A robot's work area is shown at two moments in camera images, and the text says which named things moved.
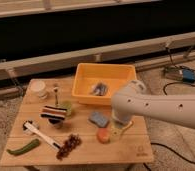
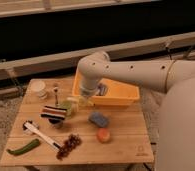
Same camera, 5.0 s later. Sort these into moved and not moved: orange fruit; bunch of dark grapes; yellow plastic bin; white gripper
Moved: white gripper
Not moved: yellow plastic bin; bunch of dark grapes; orange fruit
